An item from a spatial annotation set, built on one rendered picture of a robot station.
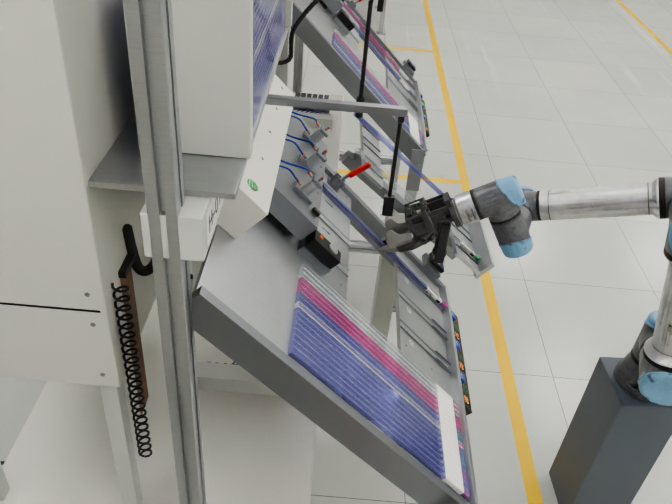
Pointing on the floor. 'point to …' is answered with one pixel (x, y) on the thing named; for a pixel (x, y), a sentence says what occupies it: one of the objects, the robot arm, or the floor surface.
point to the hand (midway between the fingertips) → (383, 246)
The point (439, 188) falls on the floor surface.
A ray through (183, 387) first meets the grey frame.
